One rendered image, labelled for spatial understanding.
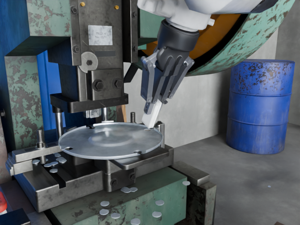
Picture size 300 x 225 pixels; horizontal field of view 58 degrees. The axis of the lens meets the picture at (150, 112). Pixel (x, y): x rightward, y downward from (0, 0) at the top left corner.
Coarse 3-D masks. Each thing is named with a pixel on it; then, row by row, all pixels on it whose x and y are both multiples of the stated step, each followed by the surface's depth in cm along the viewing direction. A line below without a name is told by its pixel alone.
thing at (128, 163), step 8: (136, 152) 68; (152, 152) 68; (160, 152) 68; (168, 152) 69; (96, 160) 77; (104, 160) 73; (112, 160) 65; (120, 160) 64; (128, 160) 64; (136, 160) 64; (144, 160) 64; (152, 160) 66; (104, 168) 73; (112, 168) 74; (120, 168) 75; (128, 168) 61; (104, 176) 74; (112, 176) 74; (120, 176) 76; (128, 176) 78; (104, 184) 75; (112, 184) 74; (120, 184) 76; (128, 184) 78
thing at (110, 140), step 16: (80, 128) 86; (96, 128) 87; (112, 128) 87; (128, 128) 87; (144, 128) 87; (64, 144) 73; (80, 144) 73; (96, 144) 73; (112, 144) 72; (128, 144) 73; (144, 144) 73; (160, 144) 73
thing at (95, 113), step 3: (84, 111) 84; (87, 111) 84; (90, 111) 83; (93, 111) 84; (96, 111) 85; (99, 111) 86; (84, 114) 85; (87, 114) 84; (90, 114) 84; (93, 114) 84; (96, 114) 85; (99, 114) 86; (87, 117) 84; (90, 117) 84
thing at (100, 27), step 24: (96, 0) 72; (120, 0) 76; (96, 24) 73; (120, 24) 77; (96, 48) 74; (120, 48) 79; (72, 72) 74; (96, 72) 72; (120, 72) 77; (72, 96) 77; (96, 96) 74; (120, 96) 78
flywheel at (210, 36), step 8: (216, 16) 87; (224, 16) 81; (232, 16) 79; (240, 16) 77; (216, 24) 84; (224, 24) 81; (232, 24) 79; (240, 24) 80; (200, 32) 93; (208, 32) 86; (216, 32) 84; (224, 32) 82; (232, 32) 82; (200, 40) 89; (208, 40) 87; (216, 40) 84; (224, 40) 84; (152, 48) 109; (200, 48) 90; (208, 48) 87; (216, 48) 88; (192, 56) 93; (200, 56) 91; (208, 56) 94
